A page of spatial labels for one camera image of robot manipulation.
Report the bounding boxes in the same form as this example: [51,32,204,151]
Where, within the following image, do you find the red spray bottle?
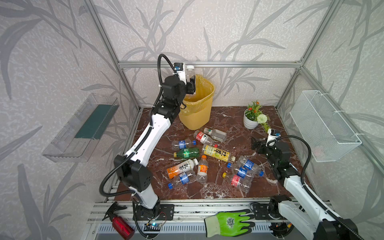
[102,202,135,240]

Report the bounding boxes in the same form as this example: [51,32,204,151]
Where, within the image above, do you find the clear bottle white cap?
[185,65,196,84]

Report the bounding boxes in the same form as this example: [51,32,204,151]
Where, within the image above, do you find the pink label bottle yellow cap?
[222,173,252,194]

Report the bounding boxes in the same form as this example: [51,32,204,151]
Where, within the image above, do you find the square clear bottle green ring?
[203,127,228,143]

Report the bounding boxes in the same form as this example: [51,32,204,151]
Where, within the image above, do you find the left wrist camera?
[174,63,187,84]

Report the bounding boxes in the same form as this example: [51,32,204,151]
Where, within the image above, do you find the aluminium rail base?
[81,198,290,240]

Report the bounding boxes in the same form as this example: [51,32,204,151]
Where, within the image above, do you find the yellow tea bottle red cap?
[202,145,236,163]

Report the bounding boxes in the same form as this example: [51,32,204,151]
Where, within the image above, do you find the clear wall shelf green mat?
[42,94,120,163]

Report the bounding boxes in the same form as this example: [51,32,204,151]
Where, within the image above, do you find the clear bottle blue label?
[171,139,197,152]

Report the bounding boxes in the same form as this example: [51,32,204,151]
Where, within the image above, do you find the left circuit board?
[143,222,164,232]

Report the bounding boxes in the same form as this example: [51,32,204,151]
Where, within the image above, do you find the artificial green flowering plant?
[246,102,270,133]

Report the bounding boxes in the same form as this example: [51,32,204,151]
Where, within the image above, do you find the blue label bottle middle right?
[227,163,264,181]

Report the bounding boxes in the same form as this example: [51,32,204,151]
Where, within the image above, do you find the green soda bottle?
[174,147,200,159]

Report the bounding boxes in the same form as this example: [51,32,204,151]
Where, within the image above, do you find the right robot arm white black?
[251,137,362,240]

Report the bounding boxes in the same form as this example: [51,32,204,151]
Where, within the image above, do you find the yellow plastic bin liner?
[180,75,215,116]

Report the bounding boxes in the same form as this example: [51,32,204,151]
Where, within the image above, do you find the white flower pot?
[243,110,259,130]

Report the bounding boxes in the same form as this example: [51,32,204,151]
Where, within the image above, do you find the blue label bottle front left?
[168,171,197,190]

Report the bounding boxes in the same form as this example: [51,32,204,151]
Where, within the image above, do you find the blue label bottle upper right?
[237,156,262,175]

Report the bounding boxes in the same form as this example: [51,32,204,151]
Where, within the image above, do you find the green work glove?
[204,209,255,238]

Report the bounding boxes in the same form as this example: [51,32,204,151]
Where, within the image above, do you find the clear bottle red label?
[194,130,215,146]

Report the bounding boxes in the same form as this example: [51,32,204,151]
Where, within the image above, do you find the white wire mesh basket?
[290,90,362,163]

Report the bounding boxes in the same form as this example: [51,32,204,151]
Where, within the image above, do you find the yellow ribbed trash bin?
[179,75,215,130]

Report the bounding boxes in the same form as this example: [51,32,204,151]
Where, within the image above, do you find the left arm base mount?
[133,203,175,221]

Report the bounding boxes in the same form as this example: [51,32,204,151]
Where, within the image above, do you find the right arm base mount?
[250,195,292,220]

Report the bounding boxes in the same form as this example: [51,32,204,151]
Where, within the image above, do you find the right circuit board wires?
[268,220,295,239]

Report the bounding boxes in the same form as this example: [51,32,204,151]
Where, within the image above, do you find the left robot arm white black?
[115,75,196,210]

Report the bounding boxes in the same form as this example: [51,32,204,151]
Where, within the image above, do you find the orange white tea bottle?
[167,159,198,179]

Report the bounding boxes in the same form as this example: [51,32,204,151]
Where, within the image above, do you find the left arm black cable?
[98,53,176,198]

